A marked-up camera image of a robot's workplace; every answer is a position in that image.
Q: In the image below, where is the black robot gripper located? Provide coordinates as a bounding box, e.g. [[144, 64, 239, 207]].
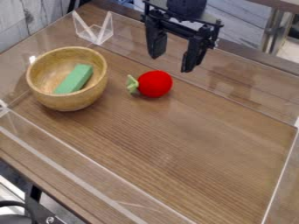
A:
[[143, 0, 224, 73]]

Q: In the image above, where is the green rectangular block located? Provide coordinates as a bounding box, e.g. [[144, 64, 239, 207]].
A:
[[53, 64, 93, 94]]

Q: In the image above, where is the brown wooden bowl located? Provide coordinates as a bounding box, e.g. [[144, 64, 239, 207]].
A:
[[25, 46, 108, 111]]

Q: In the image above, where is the red plush tomato toy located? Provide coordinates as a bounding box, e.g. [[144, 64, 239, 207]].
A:
[[125, 70, 173, 98]]

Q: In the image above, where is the metal table leg background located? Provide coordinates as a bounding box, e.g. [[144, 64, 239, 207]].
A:
[[260, 9, 295, 55]]

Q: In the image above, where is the clear acrylic table barrier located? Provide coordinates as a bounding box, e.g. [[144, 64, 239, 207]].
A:
[[0, 100, 196, 224]]

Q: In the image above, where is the clear acrylic corner bracket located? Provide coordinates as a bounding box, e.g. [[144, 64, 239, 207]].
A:
[[70, 11, 113, 46]]

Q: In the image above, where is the black table leg bracket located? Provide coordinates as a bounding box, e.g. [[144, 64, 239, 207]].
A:
[[24, 185, 66, 224]]

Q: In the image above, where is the black cable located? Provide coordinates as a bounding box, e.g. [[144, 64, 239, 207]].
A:
[[0, 199, 30, 224]]

